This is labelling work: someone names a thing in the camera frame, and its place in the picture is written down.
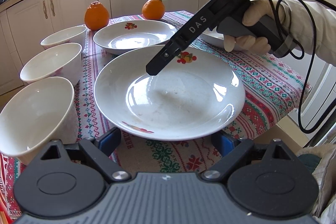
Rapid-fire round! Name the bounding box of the person's fleece clothing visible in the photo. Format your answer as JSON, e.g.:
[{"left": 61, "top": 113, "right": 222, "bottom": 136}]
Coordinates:
[{"left": 297, "top": 143, "right": 336, "bottom": 219}]

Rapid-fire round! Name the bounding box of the white fruit-print plate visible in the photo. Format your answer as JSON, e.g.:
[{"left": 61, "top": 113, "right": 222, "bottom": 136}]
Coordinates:
[
  {"left": 200, "top": 31, "right": 246, "bottom": 52},
  {"left": 93, "top": 20, "right": 177, "bottom": 55},
  {"left": 94, "top": 45, "right": 246, "bottom": 142}
]

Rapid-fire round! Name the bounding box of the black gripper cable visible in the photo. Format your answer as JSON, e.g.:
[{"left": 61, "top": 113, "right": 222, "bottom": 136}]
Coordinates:
[{"left": 265, "top": 0, "right": 336, "bottom": 134}]

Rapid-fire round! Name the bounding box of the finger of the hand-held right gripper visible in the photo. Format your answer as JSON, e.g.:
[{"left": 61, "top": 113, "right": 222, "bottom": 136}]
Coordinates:
[{"left": 146, "top": 40, "right": 183, "bottom": 76}]

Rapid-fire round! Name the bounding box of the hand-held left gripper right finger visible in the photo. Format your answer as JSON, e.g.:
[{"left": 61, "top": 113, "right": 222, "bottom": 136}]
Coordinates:
[{"left": 202, "top": 132, "right": 296, "bottom": 182}]

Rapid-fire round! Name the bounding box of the white appliance door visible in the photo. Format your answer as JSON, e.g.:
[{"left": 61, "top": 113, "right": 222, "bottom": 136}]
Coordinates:
[{"left": 286, "top": 61, "right": 336, "bottom": 148}]

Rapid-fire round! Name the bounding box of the red carton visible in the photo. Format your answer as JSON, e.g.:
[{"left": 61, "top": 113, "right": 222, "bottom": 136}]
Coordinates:
[{"left": 0, "top": 153, "right": 19, "bottom": 224}]

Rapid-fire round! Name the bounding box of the orange citrus fruit with leaf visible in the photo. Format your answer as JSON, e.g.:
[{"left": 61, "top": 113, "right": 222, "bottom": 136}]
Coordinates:
[{"left": 142, "top": 0, "right": 172, "bottom": 20}]

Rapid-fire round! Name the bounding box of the bumpy orange citrus fruit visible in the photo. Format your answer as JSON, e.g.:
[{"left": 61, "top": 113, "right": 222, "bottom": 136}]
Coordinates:
[{"left": 84, "top": 1, "right": 110, "bottom": 31}]

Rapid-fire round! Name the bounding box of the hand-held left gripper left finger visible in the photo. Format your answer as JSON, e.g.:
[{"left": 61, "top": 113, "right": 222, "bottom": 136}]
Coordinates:
[{"left": 39, "top": 127, "right": 132, "bottom": 183}]

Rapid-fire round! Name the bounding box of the person's right hand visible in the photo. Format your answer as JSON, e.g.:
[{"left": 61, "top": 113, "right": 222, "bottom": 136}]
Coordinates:
[{"left": 224, "top": 0, "right": 286, "bottom": 53}]

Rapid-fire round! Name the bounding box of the white floral ceramic bowl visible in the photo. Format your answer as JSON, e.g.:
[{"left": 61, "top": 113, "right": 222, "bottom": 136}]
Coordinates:
[
  {"left": 20, "top": 42, "right": 83, "bottom": 86},
  {"left": 0, "top": 76, "right": 75, "bottom": 165},
  {"left": 40, "top": 26, "right": 88, "bottom": 54}
]

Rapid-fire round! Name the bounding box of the patterned woven tablecloth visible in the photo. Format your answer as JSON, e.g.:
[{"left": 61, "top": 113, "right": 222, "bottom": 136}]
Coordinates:
[{"left": 0, "top": 10, "right": 313, "bottom": 216}]

